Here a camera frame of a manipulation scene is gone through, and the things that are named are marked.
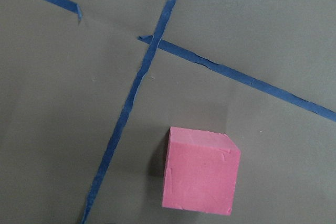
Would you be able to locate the red foam block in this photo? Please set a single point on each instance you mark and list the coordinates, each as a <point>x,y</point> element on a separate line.
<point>200,171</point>

